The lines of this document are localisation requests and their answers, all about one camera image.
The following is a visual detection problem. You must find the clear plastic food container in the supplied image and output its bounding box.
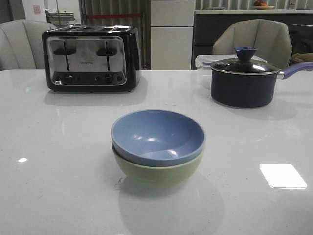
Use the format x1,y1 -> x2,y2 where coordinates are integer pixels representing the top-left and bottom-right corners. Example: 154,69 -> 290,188
195,54 -> 267,71

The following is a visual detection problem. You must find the right beige upholstered chair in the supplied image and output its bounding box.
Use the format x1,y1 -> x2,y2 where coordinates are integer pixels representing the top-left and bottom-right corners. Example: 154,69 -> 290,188
212,19 -> 292,69

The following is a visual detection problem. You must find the fruit bowl on counter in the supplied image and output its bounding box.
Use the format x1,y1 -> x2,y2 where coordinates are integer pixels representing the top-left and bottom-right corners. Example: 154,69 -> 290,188
251,0 -> 274,10

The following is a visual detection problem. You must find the blue plastic bowl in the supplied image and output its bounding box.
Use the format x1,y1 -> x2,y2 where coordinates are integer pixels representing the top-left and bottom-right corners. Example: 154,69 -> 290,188
111,109 -> 206,167

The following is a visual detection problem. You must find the glass pot lid blue knob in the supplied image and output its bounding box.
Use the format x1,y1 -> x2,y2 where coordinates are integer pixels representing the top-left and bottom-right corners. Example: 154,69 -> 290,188
210,46 -> 280,75

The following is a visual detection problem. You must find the beige upholstered chair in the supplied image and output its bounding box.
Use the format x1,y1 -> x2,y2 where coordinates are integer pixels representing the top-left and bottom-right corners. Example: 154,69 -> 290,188
212,19 -> 292,69
0,19 -> 56,70

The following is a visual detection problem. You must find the dark kitchen counter cabinet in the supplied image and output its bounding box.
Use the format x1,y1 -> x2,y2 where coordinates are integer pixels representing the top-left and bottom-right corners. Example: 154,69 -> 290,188
191,9 -> 313,69

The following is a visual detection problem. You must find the black and chrome toaster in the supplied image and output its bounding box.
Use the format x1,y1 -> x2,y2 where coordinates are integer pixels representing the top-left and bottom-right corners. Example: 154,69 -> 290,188
42,25 -> 141,92

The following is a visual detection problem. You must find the dark blue saucepan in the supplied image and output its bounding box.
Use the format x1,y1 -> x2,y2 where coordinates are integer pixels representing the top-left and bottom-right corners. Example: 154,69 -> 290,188
211,62 -> 313,108

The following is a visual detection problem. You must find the white refrigerator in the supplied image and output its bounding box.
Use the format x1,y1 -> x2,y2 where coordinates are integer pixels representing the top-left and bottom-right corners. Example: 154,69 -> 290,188
151,0 -> 196,70

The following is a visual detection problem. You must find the left beige upholstered chair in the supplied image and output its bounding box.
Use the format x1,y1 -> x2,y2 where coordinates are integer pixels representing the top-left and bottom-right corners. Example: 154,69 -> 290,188
0,19 -> 56,70

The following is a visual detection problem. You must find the green plastic bowl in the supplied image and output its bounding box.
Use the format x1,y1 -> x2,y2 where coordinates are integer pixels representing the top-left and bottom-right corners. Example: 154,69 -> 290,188
112,146 -> 205,186

